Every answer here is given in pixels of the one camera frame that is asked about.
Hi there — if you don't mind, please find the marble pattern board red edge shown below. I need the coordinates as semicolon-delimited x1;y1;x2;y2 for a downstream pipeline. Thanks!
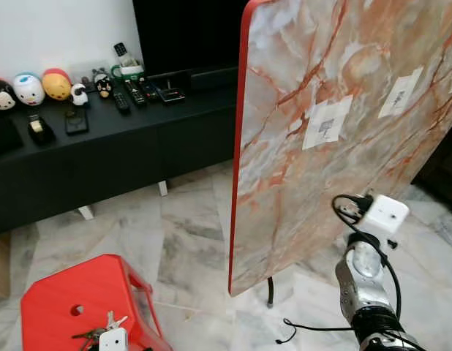
227;0;452;297

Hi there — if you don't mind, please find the black board support leg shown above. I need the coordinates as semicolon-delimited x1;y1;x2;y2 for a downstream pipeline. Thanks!
266;276;276;308

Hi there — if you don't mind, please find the black soundbar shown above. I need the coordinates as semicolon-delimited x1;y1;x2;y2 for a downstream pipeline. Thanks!
189;67;238;92

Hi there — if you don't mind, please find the small black set-top box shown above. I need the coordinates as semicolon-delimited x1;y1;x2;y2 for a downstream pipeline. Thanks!
157;84;187;104

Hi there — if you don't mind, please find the black television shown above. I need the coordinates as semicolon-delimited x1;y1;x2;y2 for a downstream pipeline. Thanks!
132;0;249;78

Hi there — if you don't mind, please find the black TV cabinet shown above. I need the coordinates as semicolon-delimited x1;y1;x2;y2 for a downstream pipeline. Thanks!
0;66;241;236

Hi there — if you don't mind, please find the green mug with remote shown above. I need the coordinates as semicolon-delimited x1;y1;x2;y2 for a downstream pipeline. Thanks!
111;42;146;80

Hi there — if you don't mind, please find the small black yellow toy figure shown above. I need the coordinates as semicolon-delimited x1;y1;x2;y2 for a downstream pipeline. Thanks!
94;72;113;99

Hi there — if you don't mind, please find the small black square box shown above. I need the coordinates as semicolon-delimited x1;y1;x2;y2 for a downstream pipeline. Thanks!
64;108;89;136

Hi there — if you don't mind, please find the small white dog figure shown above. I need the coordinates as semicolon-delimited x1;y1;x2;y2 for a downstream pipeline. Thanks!
71;83;89;107

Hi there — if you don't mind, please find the red plastic stool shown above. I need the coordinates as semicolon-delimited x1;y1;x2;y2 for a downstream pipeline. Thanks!
21;254;172;351

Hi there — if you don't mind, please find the orange and red plush toy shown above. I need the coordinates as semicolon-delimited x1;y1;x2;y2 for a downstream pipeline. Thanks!
41;68;72;102

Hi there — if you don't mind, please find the black tape dispenser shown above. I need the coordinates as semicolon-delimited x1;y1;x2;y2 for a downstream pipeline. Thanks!
27;113;55;145

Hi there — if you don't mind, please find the white and blue plush toy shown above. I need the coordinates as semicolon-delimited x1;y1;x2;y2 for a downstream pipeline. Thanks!
12;72;45;107

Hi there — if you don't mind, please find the black mouse plush toy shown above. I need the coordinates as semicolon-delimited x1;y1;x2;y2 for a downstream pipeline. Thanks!
0;79;18;112

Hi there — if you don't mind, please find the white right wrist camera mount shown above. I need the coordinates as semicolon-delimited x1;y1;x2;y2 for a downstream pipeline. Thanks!
355;194;410;236

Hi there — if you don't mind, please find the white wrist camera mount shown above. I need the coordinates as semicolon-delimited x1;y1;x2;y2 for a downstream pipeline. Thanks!
355;194;410;236
99;328;129;351

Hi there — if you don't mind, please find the white adhesive wall hook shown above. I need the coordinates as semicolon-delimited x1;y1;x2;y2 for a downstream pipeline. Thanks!
377;67;424;119
302;95;353;151

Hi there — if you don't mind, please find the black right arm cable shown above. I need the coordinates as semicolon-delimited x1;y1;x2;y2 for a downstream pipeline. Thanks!
332;193;402;317

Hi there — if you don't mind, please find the black cable on floor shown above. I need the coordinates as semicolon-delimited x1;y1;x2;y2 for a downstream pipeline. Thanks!
276;317;357;345

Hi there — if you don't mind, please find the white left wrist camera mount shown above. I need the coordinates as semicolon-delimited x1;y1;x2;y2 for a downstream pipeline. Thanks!
99;328;129;351

